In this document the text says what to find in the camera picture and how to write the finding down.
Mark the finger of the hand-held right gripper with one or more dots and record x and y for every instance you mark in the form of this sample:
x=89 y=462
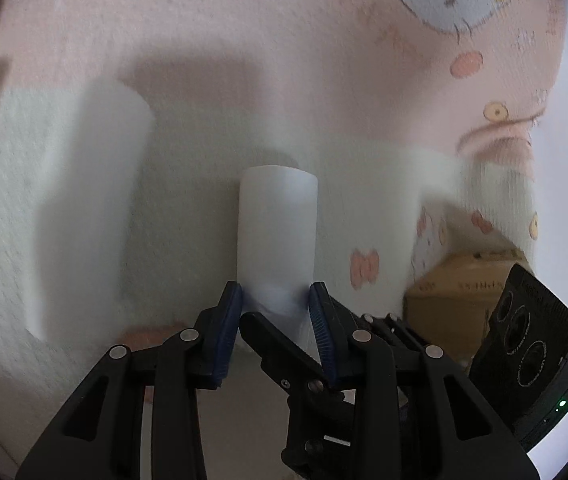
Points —
x=394 y=327
x=284 y=355

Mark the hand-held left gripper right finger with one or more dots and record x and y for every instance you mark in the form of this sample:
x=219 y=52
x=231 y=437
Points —
x=321 y=330

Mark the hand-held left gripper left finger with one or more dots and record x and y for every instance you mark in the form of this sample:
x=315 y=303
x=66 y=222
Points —
x=228 y=330

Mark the brown cardboard box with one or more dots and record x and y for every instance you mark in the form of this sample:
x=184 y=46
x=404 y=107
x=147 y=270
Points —
x=449 y=305

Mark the white paper roll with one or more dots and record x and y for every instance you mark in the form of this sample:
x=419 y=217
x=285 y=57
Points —
x=89 y=200
x=276 y=225

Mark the pink white printed blanket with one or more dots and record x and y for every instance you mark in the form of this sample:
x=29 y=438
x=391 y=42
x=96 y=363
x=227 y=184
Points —
x=214 y=50

